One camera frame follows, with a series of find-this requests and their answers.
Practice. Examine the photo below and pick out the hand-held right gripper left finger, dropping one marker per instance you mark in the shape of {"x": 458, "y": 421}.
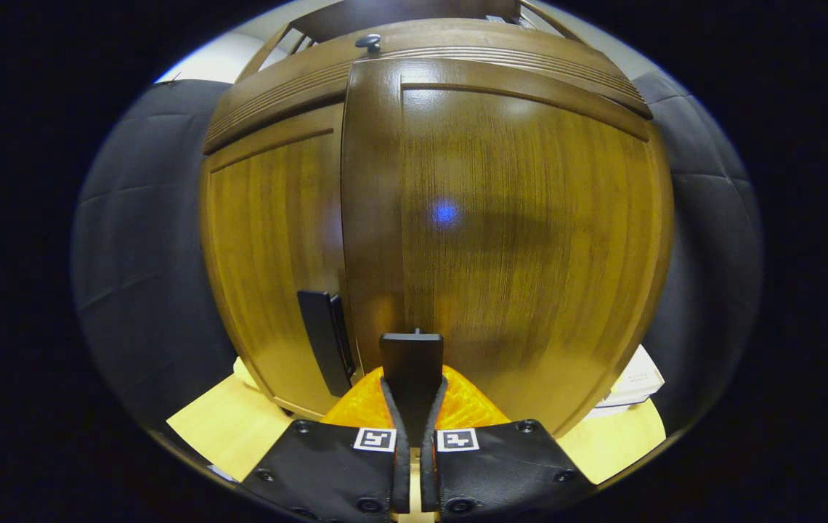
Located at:
{"x": 399, "y": 465}

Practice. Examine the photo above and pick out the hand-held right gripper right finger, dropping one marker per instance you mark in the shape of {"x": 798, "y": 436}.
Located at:
{"x": 428, "y": 465}

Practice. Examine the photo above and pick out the wooden cabinet door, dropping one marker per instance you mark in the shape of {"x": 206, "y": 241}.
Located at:
{"x": 269, "y": 240}
{"x": 516, "y": 254}

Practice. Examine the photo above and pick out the wooden double-door shoe cabinet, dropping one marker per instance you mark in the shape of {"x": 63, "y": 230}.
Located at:
{"x": 414, "y": 14}

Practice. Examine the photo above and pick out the wooden cabinet drawer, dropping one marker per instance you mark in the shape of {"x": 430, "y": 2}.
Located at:
{"x": 298, "y": 87}

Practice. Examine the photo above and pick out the yellow round object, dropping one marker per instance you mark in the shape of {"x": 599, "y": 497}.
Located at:
{"x": 244, "y": 372}

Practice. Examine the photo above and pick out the white box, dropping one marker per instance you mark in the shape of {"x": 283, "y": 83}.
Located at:
{"x": 635, "y": 378}

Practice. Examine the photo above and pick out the black drawer knob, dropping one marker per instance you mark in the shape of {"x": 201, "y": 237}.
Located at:
{"x": 369, "y": 42}

